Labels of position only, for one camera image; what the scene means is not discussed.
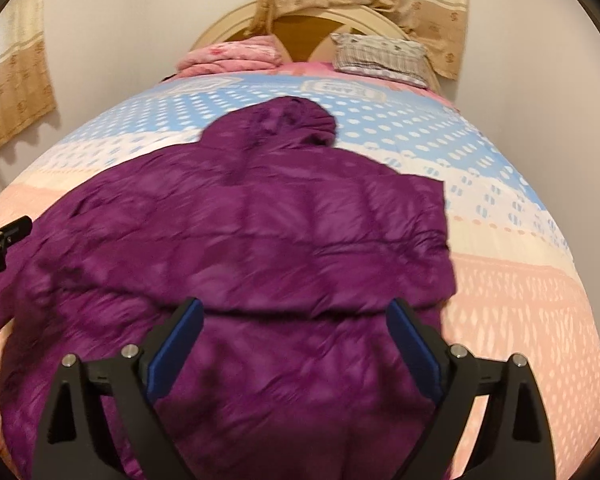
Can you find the cream wooden headboard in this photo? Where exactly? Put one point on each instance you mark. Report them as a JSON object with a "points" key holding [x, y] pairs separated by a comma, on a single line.
{"points": [[300, 35]]}

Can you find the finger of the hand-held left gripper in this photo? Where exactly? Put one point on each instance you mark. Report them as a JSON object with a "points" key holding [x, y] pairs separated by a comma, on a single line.
{"points": [[10, 232]]}

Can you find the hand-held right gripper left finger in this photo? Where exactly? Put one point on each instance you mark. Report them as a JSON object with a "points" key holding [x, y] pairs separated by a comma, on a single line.
{"points": [[175, 350]]}

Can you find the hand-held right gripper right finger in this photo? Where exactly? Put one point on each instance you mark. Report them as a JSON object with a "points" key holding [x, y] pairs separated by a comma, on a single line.
{"points": [[415, 350]]}

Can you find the pastel patterned bedspread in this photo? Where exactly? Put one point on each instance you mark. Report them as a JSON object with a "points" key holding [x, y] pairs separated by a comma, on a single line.
{"points": [[520, 310]]}

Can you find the striped floral pillow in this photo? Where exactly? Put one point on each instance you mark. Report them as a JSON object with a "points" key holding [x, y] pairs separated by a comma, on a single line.
{"points": [[380, 57]]}

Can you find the folded pink floral quilt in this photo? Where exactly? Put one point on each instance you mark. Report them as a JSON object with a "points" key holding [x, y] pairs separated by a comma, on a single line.
{"points": [[225, 57]]}

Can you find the beige floral curtain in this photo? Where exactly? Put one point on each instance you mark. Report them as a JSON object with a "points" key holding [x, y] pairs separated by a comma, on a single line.
{"points": [[430, 5], [10, 85]]}

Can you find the purple puffer jacket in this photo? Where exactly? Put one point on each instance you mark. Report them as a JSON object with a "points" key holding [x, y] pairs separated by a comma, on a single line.
{"points": [[260, 240]]}

